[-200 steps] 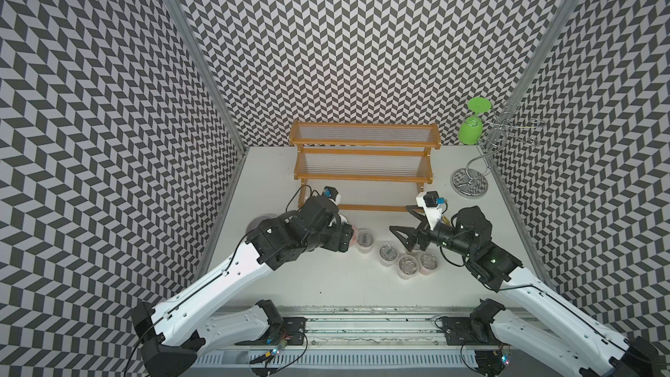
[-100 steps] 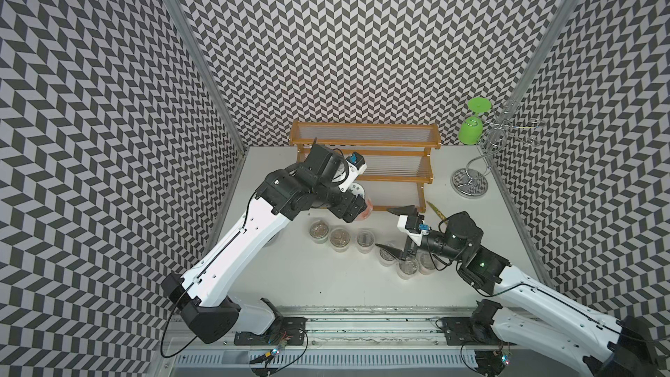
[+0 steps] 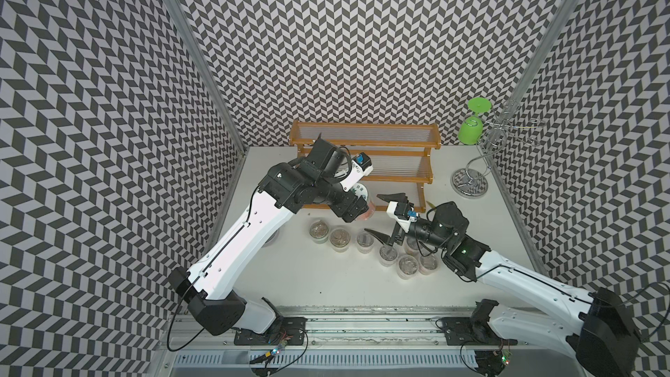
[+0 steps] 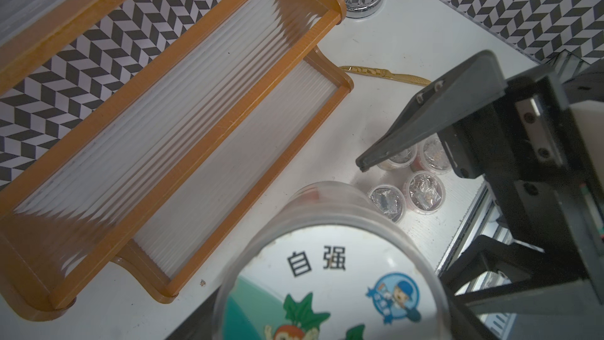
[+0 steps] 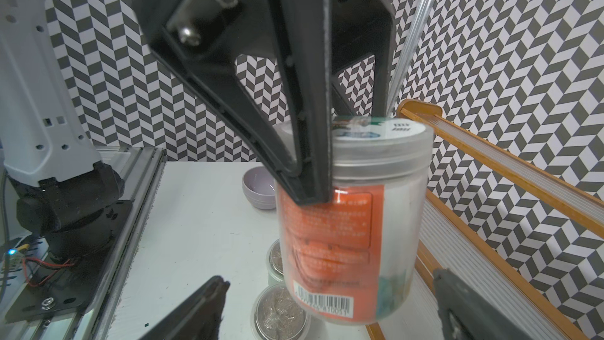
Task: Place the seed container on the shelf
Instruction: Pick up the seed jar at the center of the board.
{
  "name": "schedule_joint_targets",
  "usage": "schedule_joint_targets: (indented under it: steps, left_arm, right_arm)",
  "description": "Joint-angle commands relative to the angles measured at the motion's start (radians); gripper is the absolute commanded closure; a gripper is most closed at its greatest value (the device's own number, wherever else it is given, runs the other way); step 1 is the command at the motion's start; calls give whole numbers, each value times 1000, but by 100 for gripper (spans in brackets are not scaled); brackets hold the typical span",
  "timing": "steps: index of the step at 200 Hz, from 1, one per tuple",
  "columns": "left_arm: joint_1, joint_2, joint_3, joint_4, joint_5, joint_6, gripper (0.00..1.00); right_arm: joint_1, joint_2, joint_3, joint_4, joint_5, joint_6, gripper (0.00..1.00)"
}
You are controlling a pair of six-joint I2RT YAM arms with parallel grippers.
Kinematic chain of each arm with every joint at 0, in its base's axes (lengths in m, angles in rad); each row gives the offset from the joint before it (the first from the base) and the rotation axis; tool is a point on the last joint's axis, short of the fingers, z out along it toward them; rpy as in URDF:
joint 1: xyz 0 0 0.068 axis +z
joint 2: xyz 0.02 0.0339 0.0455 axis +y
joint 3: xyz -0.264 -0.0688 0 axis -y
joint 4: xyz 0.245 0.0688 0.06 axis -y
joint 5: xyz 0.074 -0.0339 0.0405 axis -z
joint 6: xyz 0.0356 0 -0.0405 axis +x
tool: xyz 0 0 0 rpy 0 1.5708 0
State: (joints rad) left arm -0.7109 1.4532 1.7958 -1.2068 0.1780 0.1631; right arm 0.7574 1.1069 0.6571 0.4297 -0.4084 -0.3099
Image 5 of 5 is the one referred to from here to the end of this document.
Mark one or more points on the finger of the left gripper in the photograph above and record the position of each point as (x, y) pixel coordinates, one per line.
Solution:
(362, 28)
(263, 68)

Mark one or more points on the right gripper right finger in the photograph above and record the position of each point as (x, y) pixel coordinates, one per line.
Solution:
(464, 314)

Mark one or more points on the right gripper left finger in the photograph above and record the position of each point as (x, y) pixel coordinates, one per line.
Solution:
(198, 317)

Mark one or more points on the green label seed cup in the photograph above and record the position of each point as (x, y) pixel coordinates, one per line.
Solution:
(274, 264)

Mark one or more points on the tall seed jar orange label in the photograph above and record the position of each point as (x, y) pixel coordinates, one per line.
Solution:
(351, 260)

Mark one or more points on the wooden two-tier shelf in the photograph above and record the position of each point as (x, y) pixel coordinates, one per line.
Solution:
(525, 232)

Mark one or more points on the lilac bowl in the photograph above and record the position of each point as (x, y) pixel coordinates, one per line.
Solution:
(258, 186)

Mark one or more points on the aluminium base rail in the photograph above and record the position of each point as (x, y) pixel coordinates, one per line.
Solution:
(74, 298)

